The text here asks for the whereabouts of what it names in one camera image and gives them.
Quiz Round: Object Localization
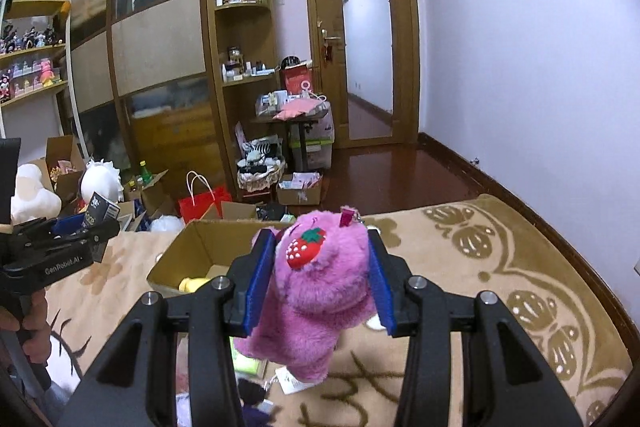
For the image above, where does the wooden corner shelf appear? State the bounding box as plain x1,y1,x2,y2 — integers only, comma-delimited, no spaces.
206,0,282,204

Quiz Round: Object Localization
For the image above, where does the pink strawberry plush toy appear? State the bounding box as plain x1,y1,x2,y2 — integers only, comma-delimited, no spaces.
232,206,387,381

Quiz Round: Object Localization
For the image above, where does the wall shelf with figurines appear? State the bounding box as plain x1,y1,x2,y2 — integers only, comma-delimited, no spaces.
0,0,72,108

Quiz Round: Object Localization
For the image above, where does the small flat cardboard box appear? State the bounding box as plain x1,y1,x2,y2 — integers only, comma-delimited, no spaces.
276,173,324,206

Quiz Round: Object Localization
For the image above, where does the wooden wardrobe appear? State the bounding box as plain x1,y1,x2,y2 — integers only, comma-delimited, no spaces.
54,0,223,219

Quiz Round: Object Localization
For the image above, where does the white plastic bag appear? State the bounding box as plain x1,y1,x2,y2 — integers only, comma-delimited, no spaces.
150,215,187,234

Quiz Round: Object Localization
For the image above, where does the wicker basket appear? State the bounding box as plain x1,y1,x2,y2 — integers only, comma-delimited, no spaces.
236,153,287,194

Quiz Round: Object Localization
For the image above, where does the black printed box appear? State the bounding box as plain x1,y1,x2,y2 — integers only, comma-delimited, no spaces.
81,192,122,229

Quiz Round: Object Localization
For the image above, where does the small wooden table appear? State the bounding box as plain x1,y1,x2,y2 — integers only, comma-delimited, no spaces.
251,109,331,174

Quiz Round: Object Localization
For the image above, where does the beige patterned blanket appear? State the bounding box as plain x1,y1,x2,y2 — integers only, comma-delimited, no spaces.
30,193,635,427

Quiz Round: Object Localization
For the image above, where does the cardboard box with bottles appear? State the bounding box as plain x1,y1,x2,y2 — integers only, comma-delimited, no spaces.
121,169,173,219

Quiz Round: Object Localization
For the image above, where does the red gift box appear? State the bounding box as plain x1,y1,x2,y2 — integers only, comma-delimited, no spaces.
279,65,314,96

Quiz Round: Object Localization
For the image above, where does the white cloud plush toy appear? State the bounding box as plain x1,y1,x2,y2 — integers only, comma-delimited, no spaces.
10,163,62,226

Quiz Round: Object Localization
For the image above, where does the green packet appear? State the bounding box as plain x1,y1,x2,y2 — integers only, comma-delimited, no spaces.
231,351,264,376

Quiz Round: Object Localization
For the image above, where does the white round plush toy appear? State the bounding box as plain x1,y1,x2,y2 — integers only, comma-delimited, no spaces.
79,158,124,206

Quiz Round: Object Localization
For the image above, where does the tall open cardboard box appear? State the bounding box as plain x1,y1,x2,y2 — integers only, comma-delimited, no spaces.
30,135,87,204

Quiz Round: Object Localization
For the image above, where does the dark-haired doll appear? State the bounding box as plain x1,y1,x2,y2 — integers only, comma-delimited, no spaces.
236,377,275,427

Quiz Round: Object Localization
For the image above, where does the person's left hand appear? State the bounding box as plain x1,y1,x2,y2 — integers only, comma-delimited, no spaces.
0,288,52,365

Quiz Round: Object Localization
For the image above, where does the yellow plush toy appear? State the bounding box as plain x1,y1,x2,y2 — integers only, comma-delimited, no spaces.
178,276,212,294

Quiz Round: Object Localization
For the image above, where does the pink cloth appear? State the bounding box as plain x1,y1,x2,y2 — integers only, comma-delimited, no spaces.
272,98,329,122

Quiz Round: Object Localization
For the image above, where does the wooden door with mirror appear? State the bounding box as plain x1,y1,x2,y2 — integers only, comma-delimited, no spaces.
301,0,422,151

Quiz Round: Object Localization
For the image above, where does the clear plastic storage box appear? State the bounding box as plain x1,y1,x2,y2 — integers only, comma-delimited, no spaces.
289,104,336,171

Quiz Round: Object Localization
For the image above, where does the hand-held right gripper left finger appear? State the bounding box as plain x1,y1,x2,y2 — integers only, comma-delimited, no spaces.
57,227,279,427

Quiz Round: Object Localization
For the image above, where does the red paper bag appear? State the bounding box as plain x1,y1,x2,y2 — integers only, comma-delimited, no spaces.
178,170,234,224

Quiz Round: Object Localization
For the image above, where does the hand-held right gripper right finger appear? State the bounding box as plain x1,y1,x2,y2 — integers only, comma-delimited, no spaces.
366,227,586,427

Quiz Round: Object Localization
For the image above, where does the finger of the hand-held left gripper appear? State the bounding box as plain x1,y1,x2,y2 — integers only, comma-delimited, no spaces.
49,213,91,238
75,219,122,264

